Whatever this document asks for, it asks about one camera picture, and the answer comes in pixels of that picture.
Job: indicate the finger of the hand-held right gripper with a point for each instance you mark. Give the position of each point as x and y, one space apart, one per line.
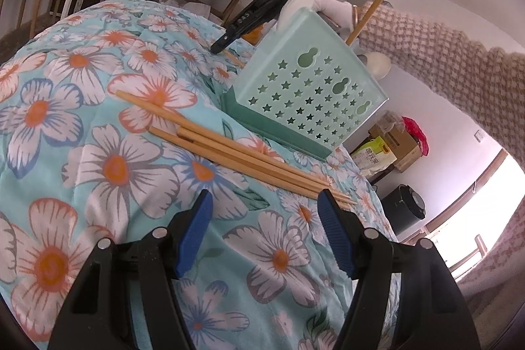
246 22

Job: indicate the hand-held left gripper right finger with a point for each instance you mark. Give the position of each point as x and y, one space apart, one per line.
336 235

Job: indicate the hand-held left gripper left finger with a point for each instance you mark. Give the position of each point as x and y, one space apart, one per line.
192 235

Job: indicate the wooden chopstick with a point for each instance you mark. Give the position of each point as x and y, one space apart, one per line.
369 11
143 105
213 153
229 150

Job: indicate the mint green utensil holder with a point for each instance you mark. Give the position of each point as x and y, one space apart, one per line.
311 95

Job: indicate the white ceramic spoon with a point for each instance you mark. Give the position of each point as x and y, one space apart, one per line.
377 63

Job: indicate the person's right forearm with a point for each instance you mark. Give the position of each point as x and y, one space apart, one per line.
430 59

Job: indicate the person's right hand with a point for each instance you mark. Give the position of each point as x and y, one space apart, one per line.
332 5

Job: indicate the black bin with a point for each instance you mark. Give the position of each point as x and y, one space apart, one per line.
400 210

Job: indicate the yellow green rice bag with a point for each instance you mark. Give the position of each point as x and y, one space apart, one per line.
373 160

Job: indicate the brown cardboard box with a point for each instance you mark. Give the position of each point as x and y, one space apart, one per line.
400 145

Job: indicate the floral tablecloth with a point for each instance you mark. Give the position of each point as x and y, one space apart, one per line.
102 169

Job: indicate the red plastic bag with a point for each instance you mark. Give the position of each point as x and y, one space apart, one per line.
416 130

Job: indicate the white wall socket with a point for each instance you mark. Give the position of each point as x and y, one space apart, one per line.
480 136

